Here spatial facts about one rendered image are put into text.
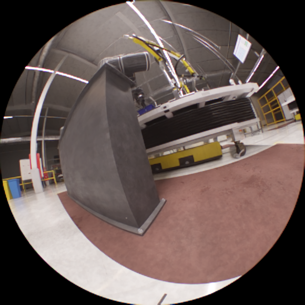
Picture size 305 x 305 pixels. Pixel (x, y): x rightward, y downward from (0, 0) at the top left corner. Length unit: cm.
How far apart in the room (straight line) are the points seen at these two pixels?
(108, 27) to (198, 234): 1040
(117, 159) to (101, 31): 1013
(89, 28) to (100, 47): 245
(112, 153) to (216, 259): 48
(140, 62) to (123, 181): 85
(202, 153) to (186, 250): 127
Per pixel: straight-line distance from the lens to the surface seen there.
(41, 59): 898
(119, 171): 35
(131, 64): 86
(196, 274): 31
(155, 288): 32
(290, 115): 1001
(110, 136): 36
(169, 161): 148
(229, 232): 38
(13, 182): 492
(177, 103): 106
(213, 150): 144
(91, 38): 1040
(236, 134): 128
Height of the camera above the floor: 31
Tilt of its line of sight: 2 degrees up
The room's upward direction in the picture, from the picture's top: 15 degrees counter-clockwise
